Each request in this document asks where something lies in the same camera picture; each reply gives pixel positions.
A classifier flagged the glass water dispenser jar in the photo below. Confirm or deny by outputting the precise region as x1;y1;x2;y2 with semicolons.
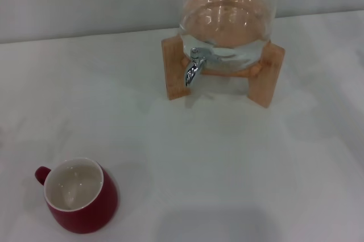
177;0;278;72

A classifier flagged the chrome dispenser faucet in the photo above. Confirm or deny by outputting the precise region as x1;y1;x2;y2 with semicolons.
184;46;220;87

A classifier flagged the red ceramic cup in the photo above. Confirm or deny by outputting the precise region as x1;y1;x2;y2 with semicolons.
34;156;119;235

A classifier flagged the wooden dispenser stand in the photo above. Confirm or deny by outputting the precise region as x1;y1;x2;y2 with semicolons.
161;35;286;110

